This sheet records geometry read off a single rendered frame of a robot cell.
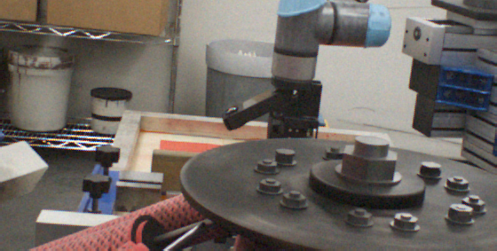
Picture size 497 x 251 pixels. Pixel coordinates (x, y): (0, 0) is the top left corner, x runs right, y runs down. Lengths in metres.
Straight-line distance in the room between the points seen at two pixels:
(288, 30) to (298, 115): 0.15
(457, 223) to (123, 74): 4.71
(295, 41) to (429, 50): 0.82
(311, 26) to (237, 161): 0.86
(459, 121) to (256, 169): 1.75
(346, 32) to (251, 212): 1.02
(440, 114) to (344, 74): 2.94
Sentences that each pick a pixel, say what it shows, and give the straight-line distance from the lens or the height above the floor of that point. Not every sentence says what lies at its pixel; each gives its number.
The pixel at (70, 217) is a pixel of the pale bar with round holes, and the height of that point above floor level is 1.04.
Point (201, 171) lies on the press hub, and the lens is 0.84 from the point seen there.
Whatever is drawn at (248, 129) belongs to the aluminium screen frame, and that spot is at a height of 0.98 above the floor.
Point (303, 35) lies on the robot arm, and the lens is 1.72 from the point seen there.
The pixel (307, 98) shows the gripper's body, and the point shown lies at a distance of 1.76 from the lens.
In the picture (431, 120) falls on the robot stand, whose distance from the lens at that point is 2.55.
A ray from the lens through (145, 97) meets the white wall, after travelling 5.47.
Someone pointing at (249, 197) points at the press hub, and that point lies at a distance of 0.79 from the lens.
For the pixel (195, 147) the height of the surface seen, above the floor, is 0.95.
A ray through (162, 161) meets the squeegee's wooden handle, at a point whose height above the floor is 1.04.
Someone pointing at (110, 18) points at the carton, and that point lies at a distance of 4.92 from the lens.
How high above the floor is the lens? 1.56
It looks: 13 degrees down
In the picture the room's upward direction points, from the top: 6 degrees clockwise
